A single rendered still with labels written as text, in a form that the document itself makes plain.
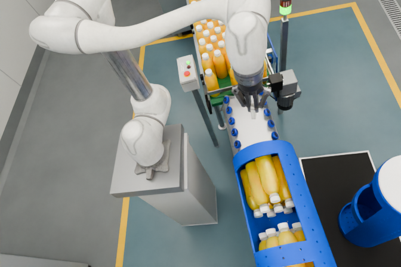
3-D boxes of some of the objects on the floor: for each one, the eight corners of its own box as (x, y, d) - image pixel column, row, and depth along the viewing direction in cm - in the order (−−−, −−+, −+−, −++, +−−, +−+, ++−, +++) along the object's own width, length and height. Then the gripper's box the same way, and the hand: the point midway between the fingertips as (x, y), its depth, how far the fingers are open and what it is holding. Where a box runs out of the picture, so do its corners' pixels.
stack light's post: (278, 114, 261) (282, 22, 170) (277, 111, 264) (280, 18, 172) (283, 113, 261) (289, 20, 169) (281, 110, 263) (287, 16, 171)
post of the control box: (215, 147, 259) (187, 81, 175) (214, 143, 261) (187, 76, 177) (219, 146, 258) (193, 80, 175) (218, 142, 260) (193, 75, 177)
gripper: (225, 84, 84) (235, 123, 104) (270, 86, 80) (271, 126, 100) (230, 65, 88) (238, 106, 108) (273, 66, 84) (273, 108, 104)
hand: (253, 111), depth 101 cm, fingers closed
